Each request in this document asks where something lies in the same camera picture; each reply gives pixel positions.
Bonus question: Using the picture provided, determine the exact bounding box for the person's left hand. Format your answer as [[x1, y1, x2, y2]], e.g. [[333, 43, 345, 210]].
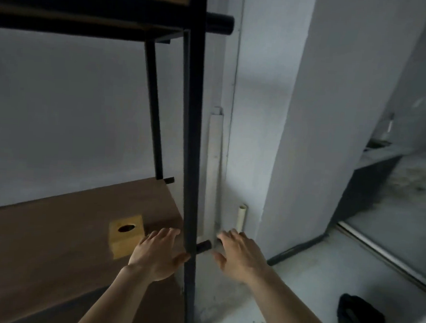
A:
[[126, 225, 193, 285]]

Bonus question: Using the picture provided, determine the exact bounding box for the person's right hand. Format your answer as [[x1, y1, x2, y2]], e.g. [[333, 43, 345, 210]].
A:
[[211, 228, 275, 286]]

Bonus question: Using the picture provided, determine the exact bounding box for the person's left forearm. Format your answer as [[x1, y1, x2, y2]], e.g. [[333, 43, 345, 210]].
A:
[[64, 260, 154, 323]]

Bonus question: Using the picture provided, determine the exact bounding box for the person's right forearm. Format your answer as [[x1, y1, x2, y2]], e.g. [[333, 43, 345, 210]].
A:
[[239, 269, 355, 323]]

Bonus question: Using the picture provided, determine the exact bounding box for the cream plastic pipe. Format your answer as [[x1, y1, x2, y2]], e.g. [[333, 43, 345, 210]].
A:
[[235, 203, 249, 234]]

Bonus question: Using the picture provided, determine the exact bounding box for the yellow wooden tissue box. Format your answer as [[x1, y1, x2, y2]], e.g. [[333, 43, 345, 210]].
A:
[[106, 212, 146, 262]]

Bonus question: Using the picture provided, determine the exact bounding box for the brown wooden shelf board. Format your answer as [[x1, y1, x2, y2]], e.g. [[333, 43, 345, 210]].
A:
[[0, 167, 198, 323]]

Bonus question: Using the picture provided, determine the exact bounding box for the black bag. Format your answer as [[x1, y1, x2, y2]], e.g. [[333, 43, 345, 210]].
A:
[[336, 293, 388, 323]]

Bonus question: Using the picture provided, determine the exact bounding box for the dark low counter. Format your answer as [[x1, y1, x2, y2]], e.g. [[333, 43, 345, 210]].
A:
[[330, 137, 406, 229]]

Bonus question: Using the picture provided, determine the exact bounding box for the black round rod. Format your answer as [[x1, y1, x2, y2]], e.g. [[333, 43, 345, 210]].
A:
[[205, 12, 235, 36]]

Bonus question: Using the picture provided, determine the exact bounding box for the white plastic cable duct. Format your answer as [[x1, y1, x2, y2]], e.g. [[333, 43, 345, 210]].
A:
[[198, 106, 229, 240]]

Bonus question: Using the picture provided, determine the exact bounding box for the black metal shelf frame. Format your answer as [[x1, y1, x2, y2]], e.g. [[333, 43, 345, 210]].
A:
[[0, 0, 225, 323]]

